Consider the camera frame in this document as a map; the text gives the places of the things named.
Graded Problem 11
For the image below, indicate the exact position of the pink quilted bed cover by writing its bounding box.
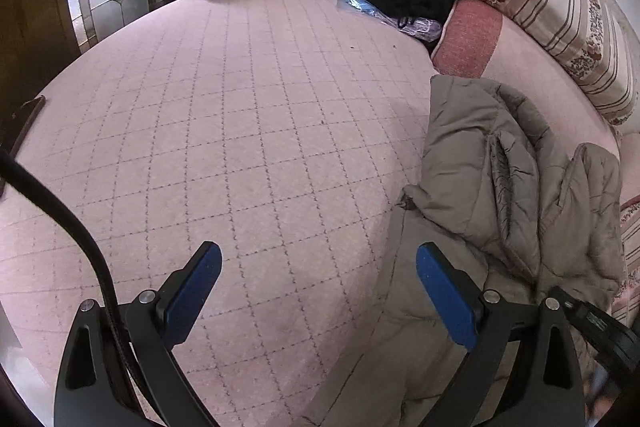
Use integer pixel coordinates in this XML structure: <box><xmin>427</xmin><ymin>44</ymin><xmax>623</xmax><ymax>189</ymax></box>
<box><xmin>0</xmin><ymin>0</ymin><xmax>622</xmax><ymax>427</ymax></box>

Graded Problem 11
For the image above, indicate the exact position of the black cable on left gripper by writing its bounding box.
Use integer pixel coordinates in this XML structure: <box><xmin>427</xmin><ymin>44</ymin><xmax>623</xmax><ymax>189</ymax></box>
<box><xmin>0</xmin><ymin>148</ymin><xmax>151</xmax><ymax>408</ymax></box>

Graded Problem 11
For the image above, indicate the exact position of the striped floral cushion at right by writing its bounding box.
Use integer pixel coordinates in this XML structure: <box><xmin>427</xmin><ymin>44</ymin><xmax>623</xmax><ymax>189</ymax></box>
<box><xmin>611</xmin><ymin>196</ymin><xmax>640</xmax><ymax>327</ymax></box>

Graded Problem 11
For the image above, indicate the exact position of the olive green puffer jacket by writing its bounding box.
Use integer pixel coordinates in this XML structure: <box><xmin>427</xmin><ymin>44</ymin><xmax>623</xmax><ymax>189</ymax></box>
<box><xmin>298</xmin><ymin>76</ymin><xmax>623</xmax><ymax>426</ymax></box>

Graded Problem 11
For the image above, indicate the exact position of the crumpled blue plastic bag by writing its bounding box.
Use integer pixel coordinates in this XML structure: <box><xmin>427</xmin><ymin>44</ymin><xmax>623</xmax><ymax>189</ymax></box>
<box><xmin>340</xmin><ymin>0</ymin><xmax>444</xmax><ymax>46</ymax></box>

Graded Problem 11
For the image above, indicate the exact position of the pink bolster with red ends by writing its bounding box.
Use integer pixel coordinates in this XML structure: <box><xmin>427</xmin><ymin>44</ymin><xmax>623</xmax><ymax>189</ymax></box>
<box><xmin>432</xmin><ymin>0</ymin><xmax>620</xmax><ymax>156</ymax></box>

